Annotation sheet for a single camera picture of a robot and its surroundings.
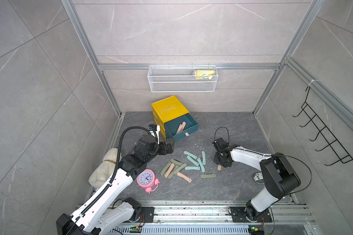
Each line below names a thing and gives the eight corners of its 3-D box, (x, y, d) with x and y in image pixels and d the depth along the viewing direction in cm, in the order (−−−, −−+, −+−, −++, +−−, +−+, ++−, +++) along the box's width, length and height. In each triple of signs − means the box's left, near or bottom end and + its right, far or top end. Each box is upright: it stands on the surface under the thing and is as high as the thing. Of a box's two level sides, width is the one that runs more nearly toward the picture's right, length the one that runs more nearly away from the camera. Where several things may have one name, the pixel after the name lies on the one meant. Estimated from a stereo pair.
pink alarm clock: (134, 182, 86) (133, 180, 84) (146, 167, 92) (145, 165, 90) (151, 194, 82) (150, 193, 79) (162, 178, 87) (162, 177, 85)
